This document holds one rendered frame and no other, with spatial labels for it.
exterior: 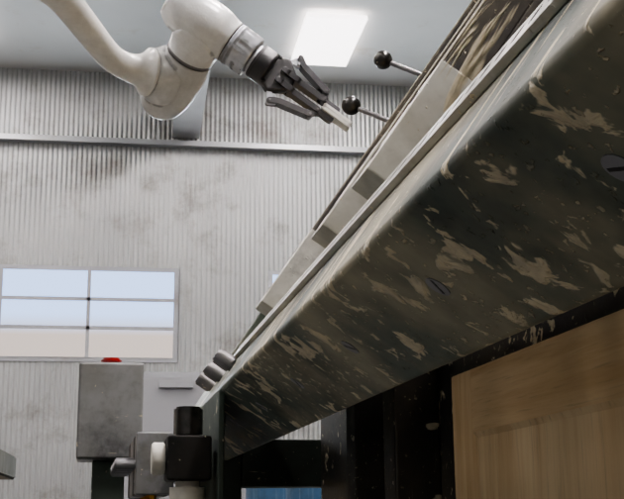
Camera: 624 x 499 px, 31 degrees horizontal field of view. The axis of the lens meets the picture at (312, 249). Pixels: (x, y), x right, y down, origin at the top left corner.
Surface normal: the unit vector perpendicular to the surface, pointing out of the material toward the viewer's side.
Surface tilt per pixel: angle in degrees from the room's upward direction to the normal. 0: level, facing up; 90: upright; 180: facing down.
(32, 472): 90
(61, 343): 90
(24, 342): 90
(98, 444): 90
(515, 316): 146
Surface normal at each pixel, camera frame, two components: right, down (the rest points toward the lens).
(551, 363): -0.98, -0.04
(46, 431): 0.15, -0.23
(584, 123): -0.55, 0.78
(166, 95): 0.17, 0.73
